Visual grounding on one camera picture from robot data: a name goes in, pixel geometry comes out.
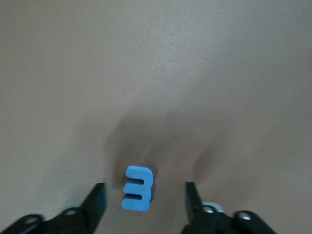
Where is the brown table cover sheet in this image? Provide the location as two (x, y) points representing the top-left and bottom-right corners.
(0, 0), (312, 234)

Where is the blue foam letter m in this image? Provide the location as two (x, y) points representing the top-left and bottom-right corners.
(121, 165), (154, 212)

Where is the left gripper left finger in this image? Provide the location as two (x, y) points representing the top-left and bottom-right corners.
(0, 182), (108, 234)

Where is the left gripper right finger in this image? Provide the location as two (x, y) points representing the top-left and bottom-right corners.
(181, 182), (276, 234)

